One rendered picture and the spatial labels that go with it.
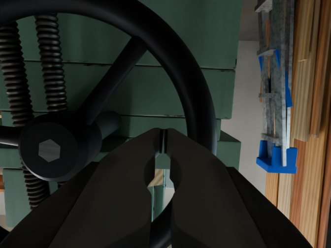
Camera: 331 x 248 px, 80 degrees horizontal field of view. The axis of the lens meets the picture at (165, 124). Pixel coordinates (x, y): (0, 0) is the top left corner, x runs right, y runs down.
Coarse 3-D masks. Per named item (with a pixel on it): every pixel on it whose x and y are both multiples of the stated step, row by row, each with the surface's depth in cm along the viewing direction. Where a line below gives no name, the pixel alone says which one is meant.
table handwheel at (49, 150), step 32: (0, 0) 16; (32, 0) 16; (64, 0) 16; (96, 0) 16; (128, 0) 16; (128, 32) 17; (160, 32) 16; (128, 64) 17; (192, 64) 17; (96, 96) 18; (192, 96) 17; (0, 128) 18; (32, 128) 16; (64, 128) 16; (96, 128) 20; (192, 128) 18; (32, 160) 17; (64, 160) 17; (160, 224) 19
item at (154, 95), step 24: (0, 72) 35; (72, 72) 35; (96, 72) 35; (144, 72) 35; (216, 72) 35; (0, 96) 35; (72, 96) 36; (120, 96) 36; (144, 96) 36; (168, 96) 36; (216, 96) 36
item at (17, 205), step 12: (12, 168) 28; (12, 180) 28; (24, 180) 28; (12, 192) 28; (24, 192) 28; (48, 192) 28; (12, 204) 28; (24, 204) 28; (12, 216) 28; (24, 216) 28
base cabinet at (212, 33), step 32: (160, 0) 33; (192, 0) 34; (224, 0) 34; (32, 32) 34; (64, 32) 34; (96, 32) 34; (192, 32) 34; (224, 32) 34; (160, 64) 35; (224, 64) 35
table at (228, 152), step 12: (0, 120) 51; (0, 144) 29; (108, 144) 31; (120, 144) 31; (228, 144) 37; (240, 144) 37; (0, 156) 27; (12, 156) 27; (228, 156) 37; (156, 168) 38; (168, 168) 38
